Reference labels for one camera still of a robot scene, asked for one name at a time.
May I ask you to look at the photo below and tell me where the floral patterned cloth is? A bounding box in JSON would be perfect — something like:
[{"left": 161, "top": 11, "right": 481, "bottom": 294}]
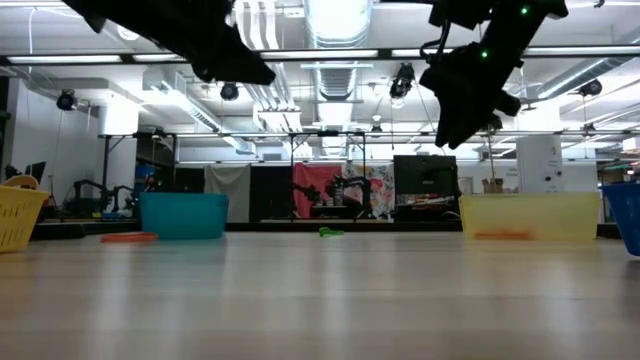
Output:
[{"left": 343, "top": 163, "right": 395, "bottom": 220}]

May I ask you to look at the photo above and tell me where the cream translucent rubber band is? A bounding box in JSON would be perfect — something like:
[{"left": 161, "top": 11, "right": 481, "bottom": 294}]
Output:
[{"left": 1, "top": 173, "right": 41, "bottom": 191}]

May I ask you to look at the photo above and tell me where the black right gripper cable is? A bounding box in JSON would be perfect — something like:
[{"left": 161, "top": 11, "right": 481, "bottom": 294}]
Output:
[{"left": 419, "top": 19, "right": 451, "bottom": 59}]

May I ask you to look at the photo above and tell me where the black ceiling camera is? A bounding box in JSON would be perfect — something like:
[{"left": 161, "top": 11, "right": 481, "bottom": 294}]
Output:
[
  {"left": 388, "top": 61, "right": 417, "bottom": 101},
  {"left": 219, "top": 80, "right": 240, "bottom": 102},
  {"left": 55, "top": 88, "right": 79, "bottom": 112},
  {"left": 578, "top": 78, "right": 604, "bottom": 98}
]

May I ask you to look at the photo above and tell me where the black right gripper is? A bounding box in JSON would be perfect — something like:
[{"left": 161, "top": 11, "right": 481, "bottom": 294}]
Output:
[{"left": 418, "top": 42, "right": 524, "bottom": 150}]

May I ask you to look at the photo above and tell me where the yellow translucent plastic basket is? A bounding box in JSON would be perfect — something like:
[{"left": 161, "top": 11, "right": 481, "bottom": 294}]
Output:
[{"left": 458, "top": 191, "right": 602, "bottom": 244}]

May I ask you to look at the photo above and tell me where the yellow perforated plastic basket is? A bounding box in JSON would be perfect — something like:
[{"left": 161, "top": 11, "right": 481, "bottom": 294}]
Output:
[{"left": 0, "top": 185, "right": 51, "bottom": 254}]

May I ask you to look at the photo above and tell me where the red hanging cloth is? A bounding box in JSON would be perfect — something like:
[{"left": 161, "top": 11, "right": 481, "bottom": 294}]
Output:
[{"left": 292, "top": 163, "right": 346, "bottom": 220}]

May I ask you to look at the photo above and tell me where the grey hanging cloth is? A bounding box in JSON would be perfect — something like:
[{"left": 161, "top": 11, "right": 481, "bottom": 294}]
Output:
[{"left": 203, "top": 164, "right": 251, "bottom": 224}]

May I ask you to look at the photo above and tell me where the black screen cabinet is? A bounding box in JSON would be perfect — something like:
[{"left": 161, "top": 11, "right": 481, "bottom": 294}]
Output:
[{"left": 392, "top": 154, "right": 459, "bottom": 223}]

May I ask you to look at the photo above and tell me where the thin vertical pole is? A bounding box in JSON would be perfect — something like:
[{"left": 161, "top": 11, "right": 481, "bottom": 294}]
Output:
[{"left": 487, "top": 130, "right": 497, "bottom": 182}]

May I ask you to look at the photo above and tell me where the orange clip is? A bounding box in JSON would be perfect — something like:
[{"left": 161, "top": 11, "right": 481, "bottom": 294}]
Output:
[
  {"left": 473, "top": 229, "right": 532, "bottom": 242},
  {"left": 100, "top": 232, "right": 160, "bottom": 245}
]

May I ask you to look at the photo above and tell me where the white pillar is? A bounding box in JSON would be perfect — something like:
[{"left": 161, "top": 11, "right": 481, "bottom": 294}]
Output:
[{"left": 515, "top": 134, "right": 565, "bottom": 195}]

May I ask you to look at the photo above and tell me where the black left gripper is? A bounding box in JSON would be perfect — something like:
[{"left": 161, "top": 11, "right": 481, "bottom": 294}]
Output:
[{"left": 114, "top": 0, "right": 277, "bottom": 86}]

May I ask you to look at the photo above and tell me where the dark computer monitor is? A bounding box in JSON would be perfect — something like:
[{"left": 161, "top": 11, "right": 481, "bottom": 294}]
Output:
[{"left": 22, "top": 160, "right": 48, "bottom": 185}]

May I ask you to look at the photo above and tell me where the teal plastic basket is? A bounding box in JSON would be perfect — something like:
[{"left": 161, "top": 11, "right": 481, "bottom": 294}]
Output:
[{"left": 138, "top": 192, "right": 230, "bottom": 240}]

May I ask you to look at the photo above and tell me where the black hanging cloth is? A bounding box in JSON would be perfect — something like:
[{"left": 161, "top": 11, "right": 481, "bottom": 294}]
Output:
[{"left": 249, "top": 165, "right": 294, "bottom": 222}]

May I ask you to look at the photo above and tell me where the black overhead crossbeam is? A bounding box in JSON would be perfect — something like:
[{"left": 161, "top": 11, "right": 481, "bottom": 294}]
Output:
[{"left": 0, "top": 45, "right": 640, "bottom": 66}]

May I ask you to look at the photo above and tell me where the blue drum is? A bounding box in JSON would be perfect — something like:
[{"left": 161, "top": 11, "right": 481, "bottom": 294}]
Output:
[{"left": 133, "top": 163, "right": 156, "bottom": 194}]

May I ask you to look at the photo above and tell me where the blue perforated plastic basket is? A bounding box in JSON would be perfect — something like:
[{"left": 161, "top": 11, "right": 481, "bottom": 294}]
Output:
[{"left": 601, "top": 182, "right": 640, "bottom": 257}]

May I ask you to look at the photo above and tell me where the silver ceiling duct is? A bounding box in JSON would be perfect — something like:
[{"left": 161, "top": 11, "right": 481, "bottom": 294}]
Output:
[{"left": 302, "top": 0, "right": 375, "bottom": 159}]

